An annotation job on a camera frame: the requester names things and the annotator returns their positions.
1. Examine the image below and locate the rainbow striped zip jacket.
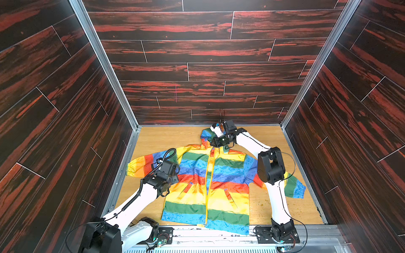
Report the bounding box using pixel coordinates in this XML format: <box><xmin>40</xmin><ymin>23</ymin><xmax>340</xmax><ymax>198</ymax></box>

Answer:
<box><xmin>126</xmin><ymin>124</ymin><xmax>307</xmax><ymax>236</ymax></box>

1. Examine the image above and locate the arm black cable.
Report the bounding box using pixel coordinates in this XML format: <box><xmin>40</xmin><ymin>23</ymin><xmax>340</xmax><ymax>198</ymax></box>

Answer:
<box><xmin>218</xmin><ymin>109</ymin><xmax>309</xmax><ymax>253</ymax></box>
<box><xmin>64</xmin><ymin>148</ymin><xmax>178</xmax><ymax>253</ymax></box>

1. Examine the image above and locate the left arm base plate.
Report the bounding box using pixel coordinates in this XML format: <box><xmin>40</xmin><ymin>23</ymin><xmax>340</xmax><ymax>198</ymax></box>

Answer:
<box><xmin>138</xmin><ymin>227</ymin><xmax>174</xmax><ymax>247</ymax></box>

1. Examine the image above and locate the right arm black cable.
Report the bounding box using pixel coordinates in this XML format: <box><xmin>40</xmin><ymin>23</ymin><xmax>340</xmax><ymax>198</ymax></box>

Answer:
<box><xmin>218</xmin><ymin>109</ymin><xmax>309</xmax><ymax>253</ymax></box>

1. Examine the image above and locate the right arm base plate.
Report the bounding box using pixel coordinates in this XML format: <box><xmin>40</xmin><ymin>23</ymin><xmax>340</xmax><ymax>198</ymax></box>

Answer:
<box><xmin>253</xmin><ymin>226</ymin><xmax>300</xmax><ymax>244</ymax></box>

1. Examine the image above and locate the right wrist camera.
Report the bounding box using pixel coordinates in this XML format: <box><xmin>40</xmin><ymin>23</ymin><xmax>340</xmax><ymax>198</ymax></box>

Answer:
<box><xmin>210</xmin><ymin>120</ymin><xmax>237</xmax><ymax>137</ymax></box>

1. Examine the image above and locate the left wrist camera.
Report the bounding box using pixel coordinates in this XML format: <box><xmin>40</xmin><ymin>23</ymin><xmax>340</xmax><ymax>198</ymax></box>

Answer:
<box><xmin>153</xmin><ymin>160</ymin><xmax>179</xmax><ymax>177</ymax></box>

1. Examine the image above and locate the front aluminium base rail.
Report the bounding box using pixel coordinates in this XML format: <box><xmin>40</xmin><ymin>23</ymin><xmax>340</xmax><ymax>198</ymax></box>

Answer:
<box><xmin>127</xmin><ymin>225</ymin><xmax>352</xmax><ymax>253</ymax></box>

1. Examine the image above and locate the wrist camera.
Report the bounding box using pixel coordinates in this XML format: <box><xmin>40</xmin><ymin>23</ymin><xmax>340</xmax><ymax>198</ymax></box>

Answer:
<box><xmin>210</xmin><ymin>120</ymin><xmax>237</xmax><ymax>137</ymax></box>
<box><xmin>153</xmin><ymin>160</ymin><xmax>179</xmax><ymax>177</ymax></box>

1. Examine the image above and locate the aluminium frame rail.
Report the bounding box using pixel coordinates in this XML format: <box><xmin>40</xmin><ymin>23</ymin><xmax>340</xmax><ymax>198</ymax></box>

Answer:
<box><xmin>279</xmin><ymin>0</ymin><xmax>363</xmax><ymax>129</ymax></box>
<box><xmin>69</xmin><ymin>0</ymin><xmax>141</xmax><ymax>215</ymax></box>

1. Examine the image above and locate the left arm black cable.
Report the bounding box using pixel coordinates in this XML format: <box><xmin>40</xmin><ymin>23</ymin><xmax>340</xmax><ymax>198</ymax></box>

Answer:
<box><xmin>64</xmin><ymin>148</ymin><xmax>178</xmax><ymax>253</ymax></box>

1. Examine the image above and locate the aluminium frame rail left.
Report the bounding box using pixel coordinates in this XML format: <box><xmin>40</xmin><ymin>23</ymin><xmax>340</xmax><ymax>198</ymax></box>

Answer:
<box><xmin>69</xmin><ymin>0</ymin><xmax>141</xmax><ymax>215</ymax></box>

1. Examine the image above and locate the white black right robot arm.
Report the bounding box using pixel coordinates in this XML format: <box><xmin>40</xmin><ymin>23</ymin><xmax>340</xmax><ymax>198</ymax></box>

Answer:
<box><xmin>211</xmin><ymin>127</ymin><xmax>296</xmax><ymax>243</ymax></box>

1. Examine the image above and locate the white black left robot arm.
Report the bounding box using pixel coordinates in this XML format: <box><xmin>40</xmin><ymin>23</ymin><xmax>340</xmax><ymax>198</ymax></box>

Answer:
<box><xmin>78</xmin><ymin>172</ymin><xmax>178</xmax><ymax>253</ymax></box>

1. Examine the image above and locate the aluminium frame rail right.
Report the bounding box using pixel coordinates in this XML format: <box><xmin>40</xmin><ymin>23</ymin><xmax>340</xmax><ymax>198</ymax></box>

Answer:
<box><xmin>279</xmin><ymin>0</ymin><xmax>363</xmax><ymax>129</ymax></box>

